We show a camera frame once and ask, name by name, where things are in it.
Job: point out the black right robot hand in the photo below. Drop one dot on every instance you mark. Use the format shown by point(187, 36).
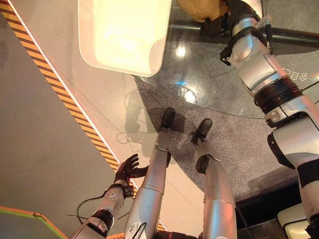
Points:
point(243, 10)

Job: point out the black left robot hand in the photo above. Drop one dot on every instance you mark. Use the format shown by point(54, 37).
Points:
point(124, 170)

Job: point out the yellow cloth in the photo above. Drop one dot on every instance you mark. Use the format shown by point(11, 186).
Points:
point(199, 8)

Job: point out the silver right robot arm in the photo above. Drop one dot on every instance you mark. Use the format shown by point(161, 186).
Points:
point(259, 67)

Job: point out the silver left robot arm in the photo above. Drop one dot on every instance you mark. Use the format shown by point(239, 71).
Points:
point(113, 199)

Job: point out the white plastic basket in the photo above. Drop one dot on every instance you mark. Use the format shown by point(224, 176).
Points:
point(119, 32)

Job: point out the silver left robot leg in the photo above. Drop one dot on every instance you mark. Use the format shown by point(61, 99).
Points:
point(152, 184)

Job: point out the silver robot leg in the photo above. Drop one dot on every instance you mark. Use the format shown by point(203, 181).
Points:
point(216, 189)
point(152, 184)

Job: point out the dark robot waist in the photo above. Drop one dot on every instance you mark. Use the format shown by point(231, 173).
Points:
point(174, 235)

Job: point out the silver right robot leg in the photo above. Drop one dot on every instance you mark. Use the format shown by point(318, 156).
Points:
point(216, 189)

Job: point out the green orange floor tape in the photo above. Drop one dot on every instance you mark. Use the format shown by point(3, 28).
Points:
point(25, 214)

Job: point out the grey carpet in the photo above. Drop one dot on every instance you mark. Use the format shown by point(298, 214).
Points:
point(236, 139)

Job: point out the white seat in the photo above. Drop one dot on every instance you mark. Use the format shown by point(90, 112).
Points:
point(291, 221)

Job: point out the black table frame bar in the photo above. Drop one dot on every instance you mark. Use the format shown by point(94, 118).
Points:
point(294, 36)

